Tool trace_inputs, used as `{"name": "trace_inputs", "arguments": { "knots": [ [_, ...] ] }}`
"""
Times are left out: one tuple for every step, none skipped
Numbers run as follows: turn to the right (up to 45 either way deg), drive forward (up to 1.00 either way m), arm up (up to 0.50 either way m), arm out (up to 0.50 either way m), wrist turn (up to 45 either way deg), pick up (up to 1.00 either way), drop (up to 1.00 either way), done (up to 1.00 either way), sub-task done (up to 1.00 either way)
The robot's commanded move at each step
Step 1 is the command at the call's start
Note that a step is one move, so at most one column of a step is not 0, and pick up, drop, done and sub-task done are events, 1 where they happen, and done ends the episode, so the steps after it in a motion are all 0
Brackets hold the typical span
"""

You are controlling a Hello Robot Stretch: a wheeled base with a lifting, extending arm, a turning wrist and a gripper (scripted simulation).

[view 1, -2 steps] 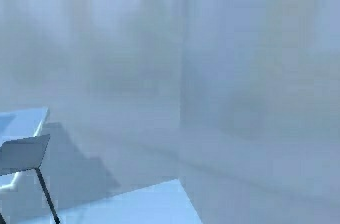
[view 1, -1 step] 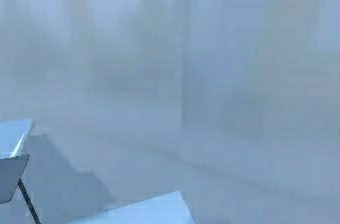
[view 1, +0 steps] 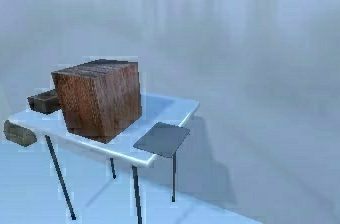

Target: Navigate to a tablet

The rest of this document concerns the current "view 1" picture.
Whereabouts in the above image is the grey flat tablet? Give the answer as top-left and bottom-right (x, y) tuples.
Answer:
(132, 121), (191, 159)

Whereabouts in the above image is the white table with black legs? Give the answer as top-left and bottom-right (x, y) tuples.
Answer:
(7, 93), (201, 224)

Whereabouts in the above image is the brown wooden box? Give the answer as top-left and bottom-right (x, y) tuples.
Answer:
(50, 58), (143, 145)

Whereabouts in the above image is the dark brown small box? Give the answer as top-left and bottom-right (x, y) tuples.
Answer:
(27, 88), (62, 115)

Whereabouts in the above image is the olive green block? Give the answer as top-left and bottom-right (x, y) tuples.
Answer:
(3, 119), (38, 148)

